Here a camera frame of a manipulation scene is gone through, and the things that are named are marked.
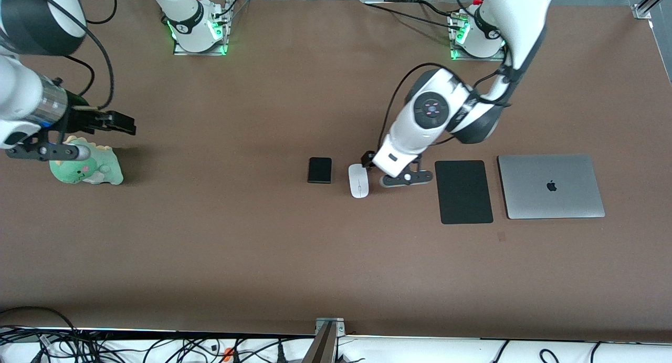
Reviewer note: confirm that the black mouse pad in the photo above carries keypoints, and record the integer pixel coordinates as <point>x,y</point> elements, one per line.
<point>463,192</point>

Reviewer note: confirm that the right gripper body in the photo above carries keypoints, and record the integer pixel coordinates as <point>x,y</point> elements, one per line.
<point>79,119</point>

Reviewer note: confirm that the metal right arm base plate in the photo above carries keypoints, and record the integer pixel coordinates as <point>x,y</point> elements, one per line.
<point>178,51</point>

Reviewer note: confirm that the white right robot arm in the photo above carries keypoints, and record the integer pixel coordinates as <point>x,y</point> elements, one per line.
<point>16,84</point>

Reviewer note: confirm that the grey closed laptop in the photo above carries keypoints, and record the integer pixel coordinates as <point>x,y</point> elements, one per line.
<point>551,203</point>

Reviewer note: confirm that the small black box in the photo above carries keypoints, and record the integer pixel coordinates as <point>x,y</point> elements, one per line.
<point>319,170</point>

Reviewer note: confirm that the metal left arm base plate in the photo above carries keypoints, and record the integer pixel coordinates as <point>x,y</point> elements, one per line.
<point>475,59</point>

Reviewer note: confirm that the white computer mouse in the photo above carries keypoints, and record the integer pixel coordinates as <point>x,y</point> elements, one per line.
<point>358,184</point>

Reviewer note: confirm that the aluminium profile bar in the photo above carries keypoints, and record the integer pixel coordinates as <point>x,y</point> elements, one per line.
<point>648,6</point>

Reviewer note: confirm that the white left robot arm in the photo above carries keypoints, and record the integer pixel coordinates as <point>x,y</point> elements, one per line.
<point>520,27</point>

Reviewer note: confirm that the metal camera post bracket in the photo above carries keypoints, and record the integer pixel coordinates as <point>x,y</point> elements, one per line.
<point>328,342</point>

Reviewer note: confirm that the green dinosaur plush toy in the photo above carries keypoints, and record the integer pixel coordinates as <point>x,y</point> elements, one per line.
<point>100,168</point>

